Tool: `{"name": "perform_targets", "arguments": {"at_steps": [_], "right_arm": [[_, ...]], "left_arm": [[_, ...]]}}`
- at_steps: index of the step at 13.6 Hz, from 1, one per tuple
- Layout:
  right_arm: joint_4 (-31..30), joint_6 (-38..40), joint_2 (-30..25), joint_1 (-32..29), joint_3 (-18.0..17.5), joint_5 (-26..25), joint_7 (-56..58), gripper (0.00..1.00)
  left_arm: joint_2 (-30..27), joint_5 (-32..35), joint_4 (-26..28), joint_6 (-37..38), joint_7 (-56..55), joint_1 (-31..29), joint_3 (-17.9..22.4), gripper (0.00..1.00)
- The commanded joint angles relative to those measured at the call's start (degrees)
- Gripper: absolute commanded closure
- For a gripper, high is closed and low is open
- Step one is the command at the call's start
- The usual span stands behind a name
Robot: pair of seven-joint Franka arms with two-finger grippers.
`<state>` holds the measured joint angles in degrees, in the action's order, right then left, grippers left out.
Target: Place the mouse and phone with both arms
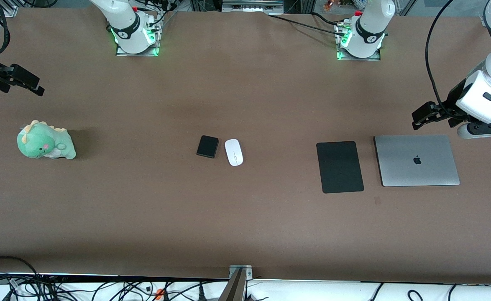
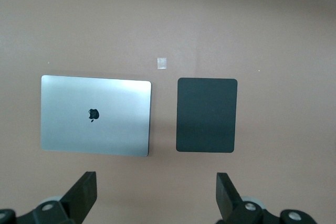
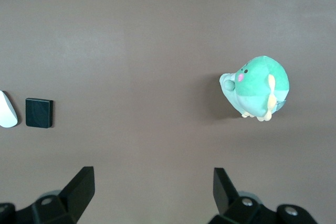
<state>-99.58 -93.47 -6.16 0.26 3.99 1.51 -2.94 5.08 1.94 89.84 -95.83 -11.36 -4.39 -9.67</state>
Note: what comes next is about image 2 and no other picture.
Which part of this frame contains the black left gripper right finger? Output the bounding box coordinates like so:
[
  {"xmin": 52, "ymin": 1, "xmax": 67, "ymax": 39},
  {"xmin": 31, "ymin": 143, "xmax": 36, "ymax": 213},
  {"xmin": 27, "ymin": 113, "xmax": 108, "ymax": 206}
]
[{"xmin": 216, "ymin": 172, "xmax": 244, "ymax": 224}]

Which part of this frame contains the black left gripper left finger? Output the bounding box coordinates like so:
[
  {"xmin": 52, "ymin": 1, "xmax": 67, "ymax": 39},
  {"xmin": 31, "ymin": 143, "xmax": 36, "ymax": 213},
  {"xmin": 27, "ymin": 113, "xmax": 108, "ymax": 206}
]
[{"xmin": 59, "ymin": 170, "xmax": 98, "ymax": 224}]

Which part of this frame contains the black mouse pad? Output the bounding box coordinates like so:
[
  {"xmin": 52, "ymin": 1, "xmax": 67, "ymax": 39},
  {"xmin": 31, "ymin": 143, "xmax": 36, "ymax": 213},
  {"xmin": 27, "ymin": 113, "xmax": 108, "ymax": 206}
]
[{"xmin": 175, "ymin": 77, "xmax": 238, "ymax": 153}]

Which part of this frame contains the silver apple laptop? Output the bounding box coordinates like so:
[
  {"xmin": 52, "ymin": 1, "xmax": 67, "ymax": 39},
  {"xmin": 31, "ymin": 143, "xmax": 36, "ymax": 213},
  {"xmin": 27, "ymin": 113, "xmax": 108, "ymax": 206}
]
[{"xmin": 40, "ymin": 74, "xmax": 152, "ymax": 157}]

